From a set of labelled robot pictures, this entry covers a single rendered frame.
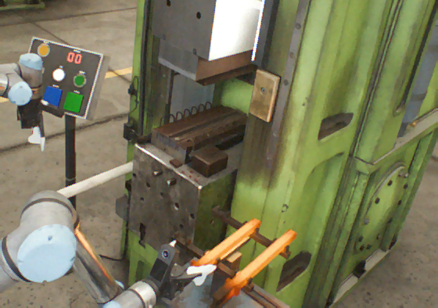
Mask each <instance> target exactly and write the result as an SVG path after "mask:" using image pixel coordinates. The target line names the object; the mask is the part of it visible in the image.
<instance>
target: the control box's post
mask: <svg viewBox="0 0 438 308"><path fill-rule="evenodd" d="M64 127H65V177H66V178H67V179H72V178H75V145H76V117H75V116H72V115H66V114H65V120H64ZM73 184H75V180H71V181H68V180H66V187H69V186H71V185H73ZM67 199H68V200H69V201H70V203H71V205H72V206H73V208H74V209H75V195H72V196H71V197H68V198H67Z"/></svg>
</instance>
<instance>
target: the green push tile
mask: <svg viewBox="0 0 438 308"><path fill-rule="evenodd" d="M83 98H84V96H83V95H78V94H75V93H72V92H67V94H66V101H65V104H64V107H63V108H64V109H66V110H69V111H72V112H75V113H79V112H80V110H81V105H82V102H83Z"/></svg>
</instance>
